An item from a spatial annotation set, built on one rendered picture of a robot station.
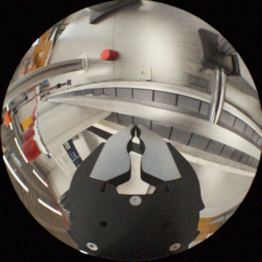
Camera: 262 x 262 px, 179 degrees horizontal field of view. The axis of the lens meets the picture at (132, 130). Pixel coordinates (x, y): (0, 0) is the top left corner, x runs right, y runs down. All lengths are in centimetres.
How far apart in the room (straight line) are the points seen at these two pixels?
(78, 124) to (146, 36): 23
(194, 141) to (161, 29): 24
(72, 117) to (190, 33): 28
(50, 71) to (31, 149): 25
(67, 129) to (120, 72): 18
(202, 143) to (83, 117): 21
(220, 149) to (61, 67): 46
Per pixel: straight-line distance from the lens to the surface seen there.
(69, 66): 37
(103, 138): 30
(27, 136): 21
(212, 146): 18
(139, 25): 26
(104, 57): 24
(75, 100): 15
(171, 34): 22
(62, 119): 15
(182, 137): 17
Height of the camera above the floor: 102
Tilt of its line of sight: 46 degrees down
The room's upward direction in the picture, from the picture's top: 132 degrees counter-clockwise
